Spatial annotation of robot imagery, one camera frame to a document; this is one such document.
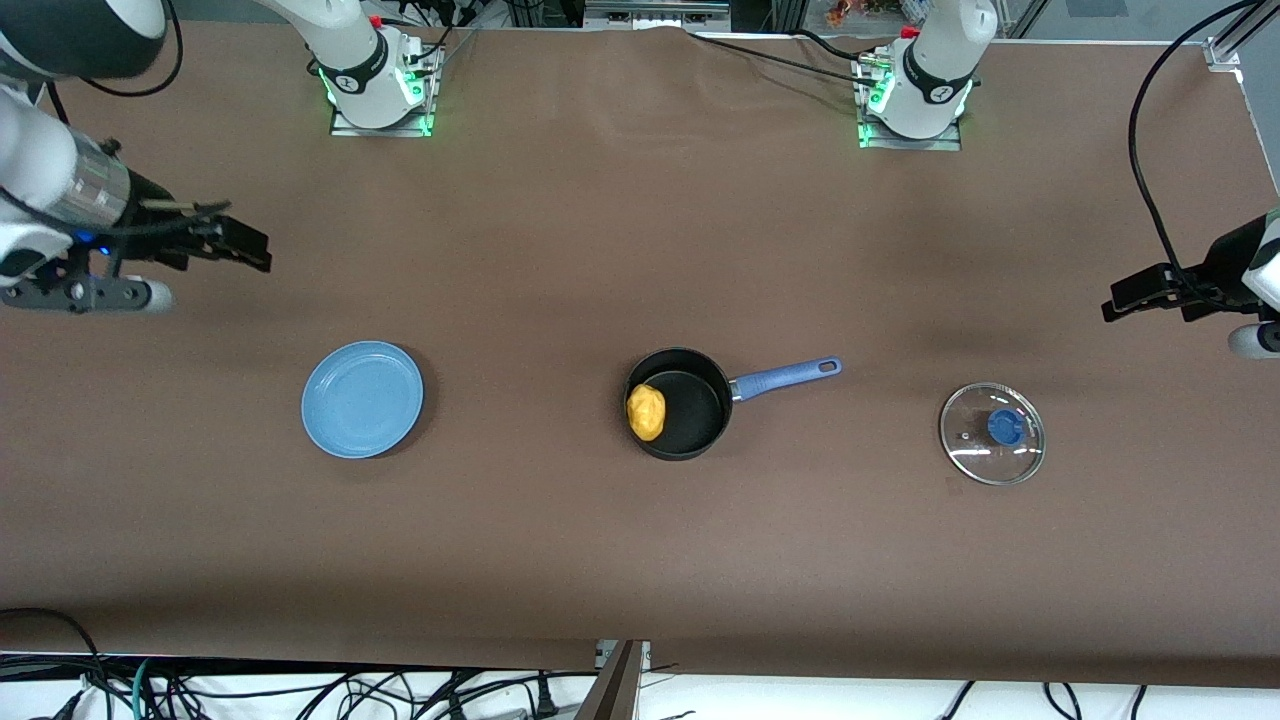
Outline aluminium corner profile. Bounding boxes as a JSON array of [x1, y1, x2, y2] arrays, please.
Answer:
[[1204, 0, 1280, 71]]

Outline glass lid with blue knob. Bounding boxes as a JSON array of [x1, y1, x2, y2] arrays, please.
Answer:
[[939, 382, 1046, 487]]

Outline brown table cover sheet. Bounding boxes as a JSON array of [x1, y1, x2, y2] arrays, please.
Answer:
[[0, 18, 1280, 691]]

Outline blue round plate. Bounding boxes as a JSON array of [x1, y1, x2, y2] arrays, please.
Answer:
[[301, 341, 425, 460]]

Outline yellow potato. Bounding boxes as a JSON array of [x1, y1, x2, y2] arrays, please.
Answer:
[[626, 384, 667, 442]]

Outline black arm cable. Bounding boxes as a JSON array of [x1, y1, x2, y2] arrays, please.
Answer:
[[45, 0, 184, 101], [1128, 0, 1263, 301]]

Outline black pot with blue handle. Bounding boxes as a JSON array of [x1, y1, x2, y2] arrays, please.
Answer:
[[623, 347, 843, 462]]

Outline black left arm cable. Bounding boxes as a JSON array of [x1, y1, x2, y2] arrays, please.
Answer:
[[1128, 0, 1263, 301]]

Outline short black base cable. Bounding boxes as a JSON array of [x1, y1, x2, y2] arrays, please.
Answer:
[[798, 28, 877, 65]]

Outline long black base cable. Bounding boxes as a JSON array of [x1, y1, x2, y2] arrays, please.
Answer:
[[688, 32, 883, 89]]

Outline grey metal rail unit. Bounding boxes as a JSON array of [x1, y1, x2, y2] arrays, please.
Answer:
[[584, 0, 733, 31]]

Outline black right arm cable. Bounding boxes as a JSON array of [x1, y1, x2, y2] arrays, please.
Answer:
[[45, 0, 184, 101]]

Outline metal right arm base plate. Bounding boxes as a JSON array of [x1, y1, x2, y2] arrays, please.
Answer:
[[330, 40, 437, 138]]

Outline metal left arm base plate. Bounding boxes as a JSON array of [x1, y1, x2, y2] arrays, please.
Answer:
[[857, 50, 963, 152]]

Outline aluminium frame beam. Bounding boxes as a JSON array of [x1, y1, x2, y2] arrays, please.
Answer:
[[574, 640, 652, 720]]

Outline black looped floor cable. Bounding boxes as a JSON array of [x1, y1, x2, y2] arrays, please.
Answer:
[[0, 607, 113, 720]]

